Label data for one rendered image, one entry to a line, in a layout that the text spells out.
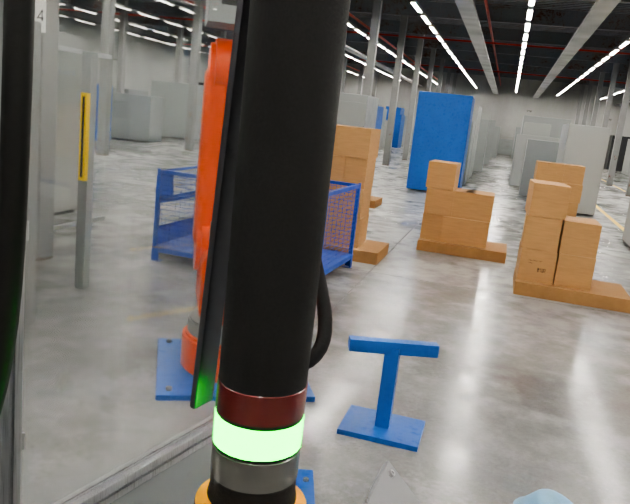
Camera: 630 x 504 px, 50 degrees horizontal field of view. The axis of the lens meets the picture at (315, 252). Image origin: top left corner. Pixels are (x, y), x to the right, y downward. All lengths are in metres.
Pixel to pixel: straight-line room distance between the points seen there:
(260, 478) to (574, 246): 7.52
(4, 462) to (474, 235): 8.58
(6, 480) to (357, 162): 7.21
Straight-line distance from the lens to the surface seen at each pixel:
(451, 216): 9.41
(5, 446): 1.17
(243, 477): 0.25
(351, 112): 10.71
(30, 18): 0.24
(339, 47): 0.23
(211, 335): 0.26
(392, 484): 1.11
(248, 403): 0.24
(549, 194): 7.65
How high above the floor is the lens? 1.73
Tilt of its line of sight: 12 degrees down
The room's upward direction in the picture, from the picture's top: 6 degrees clockwise
